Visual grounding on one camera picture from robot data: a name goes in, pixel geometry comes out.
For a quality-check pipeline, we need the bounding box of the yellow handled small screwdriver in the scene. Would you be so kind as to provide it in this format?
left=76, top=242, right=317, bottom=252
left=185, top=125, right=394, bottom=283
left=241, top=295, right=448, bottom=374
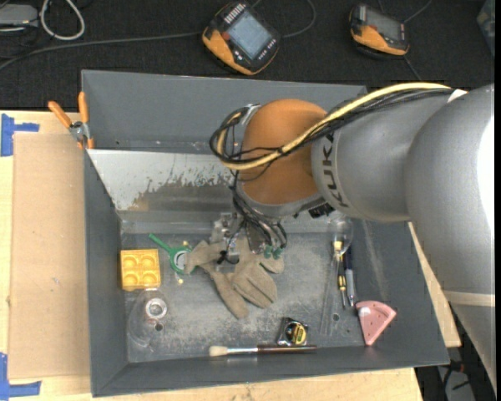
left=337, top=272, right=348, bottom=309

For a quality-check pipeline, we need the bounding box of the pink wedge sponge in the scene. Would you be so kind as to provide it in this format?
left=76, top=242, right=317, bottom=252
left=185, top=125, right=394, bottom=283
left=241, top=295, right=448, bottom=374
left=354, top=299, right=398, bottom=347

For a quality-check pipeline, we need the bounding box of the green ring with handle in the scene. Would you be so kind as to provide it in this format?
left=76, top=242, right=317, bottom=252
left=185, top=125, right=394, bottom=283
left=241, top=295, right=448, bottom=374
left=148, top=232, right=194, bottom=274

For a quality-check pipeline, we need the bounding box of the black and yellow tape measure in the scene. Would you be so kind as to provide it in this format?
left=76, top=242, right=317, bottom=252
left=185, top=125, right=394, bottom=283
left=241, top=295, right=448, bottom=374
left=276, top=317, right=310, bottom=348

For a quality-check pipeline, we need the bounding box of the yellow square toy block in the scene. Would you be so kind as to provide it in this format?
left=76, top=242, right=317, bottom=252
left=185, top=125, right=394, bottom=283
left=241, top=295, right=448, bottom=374
left=119, top=248, right=162, bottom=292

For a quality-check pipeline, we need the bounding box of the grey metal bin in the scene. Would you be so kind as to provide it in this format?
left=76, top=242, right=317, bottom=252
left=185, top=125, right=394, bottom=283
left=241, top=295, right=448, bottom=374
left=79, top=69, right=451, bottom=398

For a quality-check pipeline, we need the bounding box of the brown cardboard board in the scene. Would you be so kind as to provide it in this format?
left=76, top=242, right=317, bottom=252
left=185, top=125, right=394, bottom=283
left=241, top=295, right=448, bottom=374
left=7, top=131, right=94, bottom=382

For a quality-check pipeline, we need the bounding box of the grey and blue pen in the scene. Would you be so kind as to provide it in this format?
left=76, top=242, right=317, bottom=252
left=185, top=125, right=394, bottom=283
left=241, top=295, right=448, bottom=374
left=344, top=246, right=357, bottom=307

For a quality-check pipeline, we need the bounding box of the tan work glove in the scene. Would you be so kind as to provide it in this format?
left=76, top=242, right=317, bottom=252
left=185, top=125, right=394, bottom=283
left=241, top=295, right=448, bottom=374
left=183, top=239, right=286, bottom=321

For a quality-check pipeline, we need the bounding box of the brown handled paintbrush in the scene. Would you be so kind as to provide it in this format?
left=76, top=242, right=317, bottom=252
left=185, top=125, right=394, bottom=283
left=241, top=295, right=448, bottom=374
left=208, top=344, right=319, bottom=358

